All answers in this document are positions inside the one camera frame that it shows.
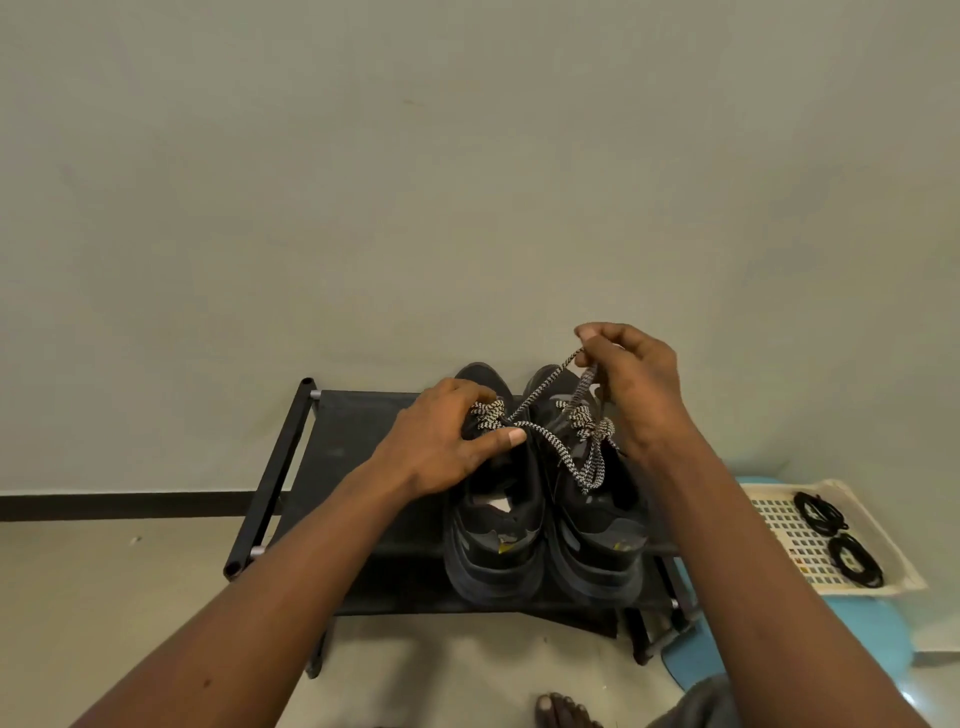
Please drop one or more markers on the black sneaker with paper stuffing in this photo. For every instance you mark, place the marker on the black sneaker with paper stuffing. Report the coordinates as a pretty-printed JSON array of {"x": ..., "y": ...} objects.
[{"x": 495, "y": 547}]

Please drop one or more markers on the coiled black shoelace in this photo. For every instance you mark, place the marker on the coiled black shoelace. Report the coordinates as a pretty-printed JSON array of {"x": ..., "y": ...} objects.
[
  {"x": 856, "y": 561},
  {"x": 819, "y": 514}
]

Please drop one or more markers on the person's right forearm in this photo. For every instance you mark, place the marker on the person's right forearm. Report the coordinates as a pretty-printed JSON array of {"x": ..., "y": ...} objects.
[{"x": 757, "y": 592}]

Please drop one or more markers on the person's right thumb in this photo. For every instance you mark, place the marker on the person's right thumb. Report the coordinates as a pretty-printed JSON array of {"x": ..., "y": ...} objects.
[{"x": 604, "y": 356}]

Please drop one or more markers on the light blue plastic stool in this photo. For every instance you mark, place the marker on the light blue plastic stool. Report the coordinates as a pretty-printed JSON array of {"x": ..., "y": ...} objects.
[{"x": 862, "y": 637}]

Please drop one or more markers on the person's left forearm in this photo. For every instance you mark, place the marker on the person's left forearm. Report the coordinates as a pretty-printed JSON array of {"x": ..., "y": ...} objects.
[{"x": 262, "y": 592}]

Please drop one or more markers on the person's right hand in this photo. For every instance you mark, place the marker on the person's right hand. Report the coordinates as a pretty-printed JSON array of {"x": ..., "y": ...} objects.
[{"x": 649, "y": 397}]

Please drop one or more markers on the black baseboard strip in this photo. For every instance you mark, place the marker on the black baseboard strip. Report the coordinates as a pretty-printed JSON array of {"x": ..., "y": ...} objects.
[{"x": 127, "y": 506}]

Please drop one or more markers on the black white patterned shoelace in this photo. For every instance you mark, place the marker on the black white patterned shoelace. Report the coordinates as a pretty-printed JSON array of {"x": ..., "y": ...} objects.
[
  {"x": 489, "y": 415},
  {"x": 571, "y": 456}
]

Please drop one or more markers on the person's bare foot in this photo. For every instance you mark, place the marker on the person's bare foot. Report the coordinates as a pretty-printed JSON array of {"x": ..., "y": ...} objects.
[{"x": 566, "y": 712}]

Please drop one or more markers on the white plastic mesh tray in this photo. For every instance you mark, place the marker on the white plastic mesh tray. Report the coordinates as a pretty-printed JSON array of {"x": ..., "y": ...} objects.
[{"x": 787, "y": 536}]

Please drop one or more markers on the black shoe rack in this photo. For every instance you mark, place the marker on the black shoe rack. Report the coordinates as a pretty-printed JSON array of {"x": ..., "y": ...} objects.
[{"x": 352, "y": 427}]

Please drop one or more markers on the white paper stuffing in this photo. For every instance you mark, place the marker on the white paper stuffing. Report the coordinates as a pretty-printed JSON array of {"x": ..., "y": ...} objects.
[{"x": 499, "y": 504}]

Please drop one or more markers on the person's left thumb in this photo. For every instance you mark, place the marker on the person's left thumb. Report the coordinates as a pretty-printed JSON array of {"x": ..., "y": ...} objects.
[{"x": 496, "y": 442}]

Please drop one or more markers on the person's left hand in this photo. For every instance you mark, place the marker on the person's left hand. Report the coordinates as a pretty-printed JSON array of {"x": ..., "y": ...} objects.
[{"x": 431, "y": 442}]

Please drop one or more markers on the person's grey shorts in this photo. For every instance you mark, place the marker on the person's grey shorts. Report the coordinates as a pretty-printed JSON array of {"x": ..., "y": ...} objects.
[{"x": 697, "y": 705}]

